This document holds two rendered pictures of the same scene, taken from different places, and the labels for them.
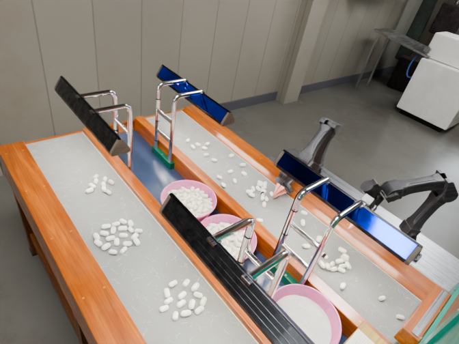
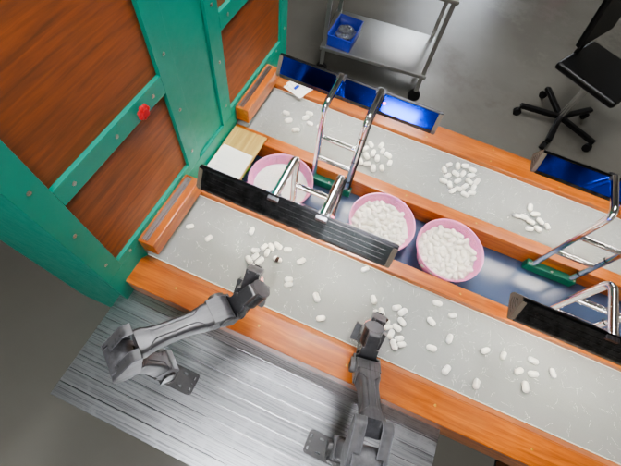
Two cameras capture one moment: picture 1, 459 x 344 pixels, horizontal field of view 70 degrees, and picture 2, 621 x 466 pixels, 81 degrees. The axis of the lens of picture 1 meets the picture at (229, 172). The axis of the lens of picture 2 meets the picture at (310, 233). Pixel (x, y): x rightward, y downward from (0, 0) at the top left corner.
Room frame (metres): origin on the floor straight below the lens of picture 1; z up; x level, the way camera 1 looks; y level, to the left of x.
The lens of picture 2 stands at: (1.50, -0.66, 2.00)
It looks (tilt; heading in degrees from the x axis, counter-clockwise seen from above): 63 degrees down; 150
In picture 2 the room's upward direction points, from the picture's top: 12 degrees clockwise
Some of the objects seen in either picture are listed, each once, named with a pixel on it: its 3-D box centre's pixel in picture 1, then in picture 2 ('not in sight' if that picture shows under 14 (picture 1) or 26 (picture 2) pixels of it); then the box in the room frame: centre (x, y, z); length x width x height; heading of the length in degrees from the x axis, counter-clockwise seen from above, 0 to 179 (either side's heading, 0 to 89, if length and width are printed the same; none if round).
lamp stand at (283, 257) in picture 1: (238, 287); (343, 139); (0.65, -0.11, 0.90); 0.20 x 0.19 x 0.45; 48
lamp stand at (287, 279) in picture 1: (311, 237); (303, 219); (0.94, -0.38, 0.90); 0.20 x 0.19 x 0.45; 48
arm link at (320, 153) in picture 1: (322, 147); (352, 454); (1.64, -0.49, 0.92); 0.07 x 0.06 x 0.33; 56
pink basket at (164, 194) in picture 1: (188, 205); (444, 253); (1.16, 0.16, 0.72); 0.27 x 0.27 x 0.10
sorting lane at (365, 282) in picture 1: (254, 194); (395, 319); (1.34, -0.15, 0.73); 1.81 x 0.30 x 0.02; 48
